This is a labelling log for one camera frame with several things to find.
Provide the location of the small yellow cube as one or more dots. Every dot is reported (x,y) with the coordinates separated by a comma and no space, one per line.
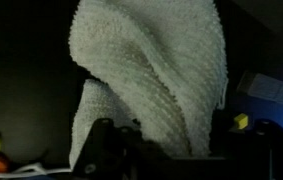
(241,121)

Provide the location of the white terry towel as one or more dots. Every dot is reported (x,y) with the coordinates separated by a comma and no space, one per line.
(157,66)

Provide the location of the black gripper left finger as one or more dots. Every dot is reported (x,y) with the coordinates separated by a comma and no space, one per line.
(105,152)

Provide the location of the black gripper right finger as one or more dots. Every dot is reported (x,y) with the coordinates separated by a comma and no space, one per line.
(254,153)

